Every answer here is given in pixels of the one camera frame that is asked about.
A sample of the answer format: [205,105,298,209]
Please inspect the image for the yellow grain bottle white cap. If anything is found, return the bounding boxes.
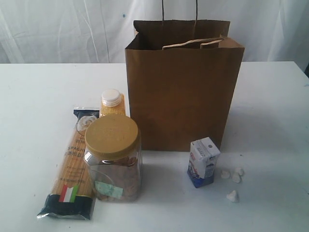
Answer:
[99,89,126,117]

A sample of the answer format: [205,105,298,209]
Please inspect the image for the spaghetti packet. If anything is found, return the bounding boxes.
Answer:
[37,108,99,220]

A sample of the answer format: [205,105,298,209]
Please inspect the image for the small milk carton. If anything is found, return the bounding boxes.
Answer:
[187,137,221,188]

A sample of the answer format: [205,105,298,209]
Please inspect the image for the brown paper bag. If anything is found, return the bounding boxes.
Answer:
[124,0,245,153]

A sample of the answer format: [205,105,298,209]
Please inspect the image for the clear nut jar yellow lid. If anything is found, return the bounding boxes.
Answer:
[84,115,142,202]

